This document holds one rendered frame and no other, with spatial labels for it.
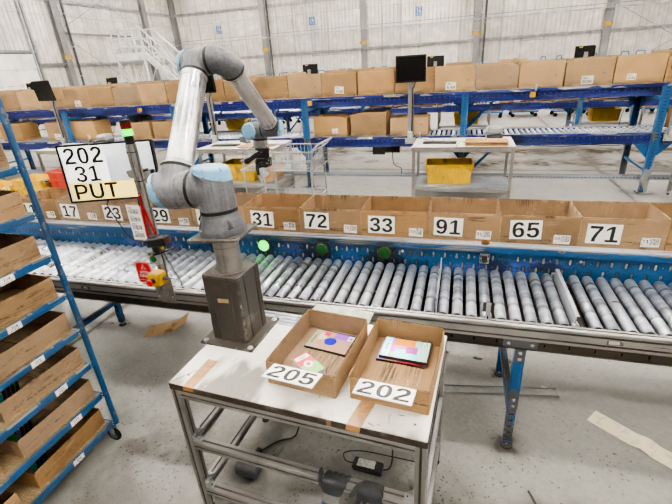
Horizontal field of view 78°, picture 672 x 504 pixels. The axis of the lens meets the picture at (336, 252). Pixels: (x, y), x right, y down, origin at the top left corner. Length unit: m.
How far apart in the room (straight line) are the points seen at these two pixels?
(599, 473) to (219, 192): 2.16
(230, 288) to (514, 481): 1.60
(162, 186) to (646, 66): 6.44
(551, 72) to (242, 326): 5.89
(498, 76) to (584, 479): 5.45
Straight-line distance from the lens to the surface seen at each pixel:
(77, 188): 2.61
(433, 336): 1.79
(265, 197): 3.00
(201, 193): 1.68
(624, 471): 2.62
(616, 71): 7.08
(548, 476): 2.46
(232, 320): 1.86
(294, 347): 1.82
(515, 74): 6.84
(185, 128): 1.88
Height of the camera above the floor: 1.84
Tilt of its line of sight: 24 degrees down
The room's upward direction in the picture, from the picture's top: 4 degrees counter-clockwise
